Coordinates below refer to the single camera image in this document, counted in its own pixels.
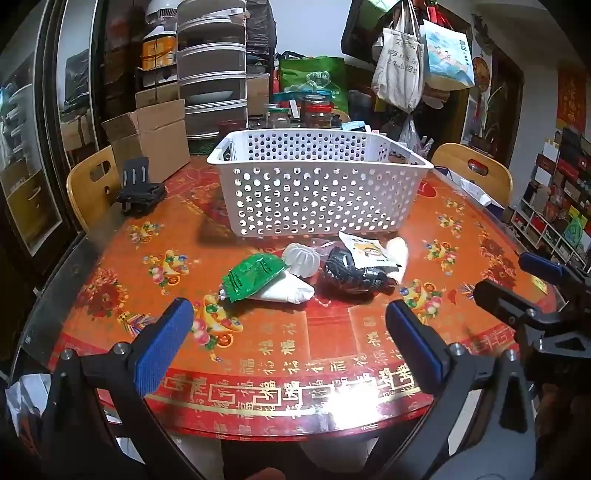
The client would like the open cardboard box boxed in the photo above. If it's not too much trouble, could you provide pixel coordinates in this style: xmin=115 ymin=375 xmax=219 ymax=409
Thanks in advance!
xmin=102 ymin=99 xmax=191 ymax=184

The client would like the closed cardboard box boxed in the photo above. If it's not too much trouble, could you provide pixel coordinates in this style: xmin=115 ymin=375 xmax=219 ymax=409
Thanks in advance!
xmin=135 ymin=85 xmax=181 ymax=109

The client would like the green snack packet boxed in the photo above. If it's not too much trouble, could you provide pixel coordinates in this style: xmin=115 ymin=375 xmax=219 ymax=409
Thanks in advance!
xmin=221 ymin=254 xmax=288 ymax=303

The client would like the wooden chair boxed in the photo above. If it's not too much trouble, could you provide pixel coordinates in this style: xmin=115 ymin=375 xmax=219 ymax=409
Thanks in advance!
xmin=66 ymin=145 xmax=122 ymax=232
xmin=431 ymin=143 xmax=513 ymax=206

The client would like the shelf of boxes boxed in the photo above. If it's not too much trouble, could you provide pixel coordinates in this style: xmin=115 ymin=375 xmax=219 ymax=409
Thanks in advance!
xmin=510 ymin=127 xmax=591 ymax=273

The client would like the green gift bag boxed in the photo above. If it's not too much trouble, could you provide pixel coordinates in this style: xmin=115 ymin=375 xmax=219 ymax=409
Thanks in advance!
xmin=360 ymin=0 xmax=402 ymax=14

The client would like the hanging clear plastic bag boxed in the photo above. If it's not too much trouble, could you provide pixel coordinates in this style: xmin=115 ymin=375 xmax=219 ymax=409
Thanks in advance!
xmin=399 ymin=115 xmax=423 ymax=153

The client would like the red wall poster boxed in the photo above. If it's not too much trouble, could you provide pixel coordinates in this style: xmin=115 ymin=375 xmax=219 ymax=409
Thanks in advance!
xmin=556 ymin=69 xmax=589 ymax=134

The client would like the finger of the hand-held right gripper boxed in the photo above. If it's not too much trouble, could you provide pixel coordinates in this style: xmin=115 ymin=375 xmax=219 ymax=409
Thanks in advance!
xmin=517 ymin=251 xmax=591 ymax=301
xmin=473 ymin=279 xmax=541 ymax=333

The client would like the dark glass door cabinet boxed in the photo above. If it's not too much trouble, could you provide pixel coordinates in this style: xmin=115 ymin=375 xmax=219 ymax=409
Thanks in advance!
xmin=0 ymin=0 xmax=107 ymax=287

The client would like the white pleated soft bun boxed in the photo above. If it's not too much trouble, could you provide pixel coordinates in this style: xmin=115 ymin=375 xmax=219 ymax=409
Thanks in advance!
xmin=281 ymin=243 xmax=320 ymax=278

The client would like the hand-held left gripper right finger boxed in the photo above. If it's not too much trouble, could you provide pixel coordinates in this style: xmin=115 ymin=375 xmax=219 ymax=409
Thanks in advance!
xmin=365 ymin=299 xmax=541 ymax=480

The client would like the red printed tablecloth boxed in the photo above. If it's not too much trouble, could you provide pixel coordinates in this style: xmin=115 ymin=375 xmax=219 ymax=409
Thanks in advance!
xmin=46 ymin=157 xmax=559 ymax=439

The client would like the white soft lump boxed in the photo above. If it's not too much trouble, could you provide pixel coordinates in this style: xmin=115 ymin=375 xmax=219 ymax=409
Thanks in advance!
xmin=385 ymin=237 xmax=410 ymax=280

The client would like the blue printed tote bag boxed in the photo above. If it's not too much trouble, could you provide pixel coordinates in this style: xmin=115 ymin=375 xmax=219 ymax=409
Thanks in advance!
xmin=419 ymin=18 xmax=475 ymax=90

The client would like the black hanging bag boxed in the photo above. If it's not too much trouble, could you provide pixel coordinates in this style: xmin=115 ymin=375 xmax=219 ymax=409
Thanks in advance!
xmin=342 ymin=0 xmax=386 ymax=63

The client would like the orange box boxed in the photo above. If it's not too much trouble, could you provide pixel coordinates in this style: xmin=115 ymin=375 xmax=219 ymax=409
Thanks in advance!
xmin=141 ymin=36 xmax=177 ymax=71

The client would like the green shopping bag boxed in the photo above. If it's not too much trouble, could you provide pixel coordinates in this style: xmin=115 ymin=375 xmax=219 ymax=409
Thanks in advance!
xmin=277 ymin=55 xmax=349 ymax=109

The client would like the white soft pouch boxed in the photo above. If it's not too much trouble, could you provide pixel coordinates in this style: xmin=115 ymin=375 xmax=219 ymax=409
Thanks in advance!
xmin=252 ymin=271 xmax=316 ymax=305

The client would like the white fan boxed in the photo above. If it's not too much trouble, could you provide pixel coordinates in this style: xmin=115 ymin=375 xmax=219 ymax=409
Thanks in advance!
xmin=144 ymin=0 xmax=181 ymax=42

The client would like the white cartoon print packet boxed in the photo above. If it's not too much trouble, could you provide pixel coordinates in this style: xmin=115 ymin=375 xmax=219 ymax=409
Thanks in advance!
xmin=338 ymin=231 xmax=402 ymax=273

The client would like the dark framed orchid painting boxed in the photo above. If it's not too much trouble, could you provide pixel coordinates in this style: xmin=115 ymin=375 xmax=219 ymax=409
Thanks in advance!
xmin=475 ymin=46 xmax=525 ymax=162

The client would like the black snack packet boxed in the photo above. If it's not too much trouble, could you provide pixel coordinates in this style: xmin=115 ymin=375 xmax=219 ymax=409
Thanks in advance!
xmin=321 ymin=247 xmax=393 ymax=294

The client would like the green lid glass jar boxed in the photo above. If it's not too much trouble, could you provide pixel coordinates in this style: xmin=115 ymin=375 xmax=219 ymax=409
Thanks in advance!
xmin=264 ymin=104 xmax=291 ymax=129

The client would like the beige canvas tote bag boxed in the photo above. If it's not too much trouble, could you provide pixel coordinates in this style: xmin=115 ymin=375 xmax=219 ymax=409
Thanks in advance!
xmin=372 ymin=28 xmax=424 ymax=113

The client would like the white tiered food cover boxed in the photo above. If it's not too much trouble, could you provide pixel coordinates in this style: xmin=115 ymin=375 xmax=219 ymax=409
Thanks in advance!
xmin=177 ymin=0 xmax=249 ymax=139

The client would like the white perforated plastic basket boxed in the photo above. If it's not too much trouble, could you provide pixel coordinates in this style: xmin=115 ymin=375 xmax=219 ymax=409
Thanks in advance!
xmin=206 ymin=129 xmax=435 ymax=236

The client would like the white paper bag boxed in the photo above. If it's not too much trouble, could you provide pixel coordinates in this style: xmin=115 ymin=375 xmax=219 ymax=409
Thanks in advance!
xmin=445 ymin=171 xmax=492 ymax=206

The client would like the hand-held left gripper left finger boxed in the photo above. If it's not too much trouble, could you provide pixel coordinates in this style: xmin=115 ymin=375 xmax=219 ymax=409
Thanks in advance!
xmin=39 ymin=298 xmax=204 ymax=480

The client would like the red lid glass jar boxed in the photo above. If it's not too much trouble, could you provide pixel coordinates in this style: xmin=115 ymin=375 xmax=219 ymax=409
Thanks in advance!
xmin=302 ymin=95 xmax=333 ymax=129

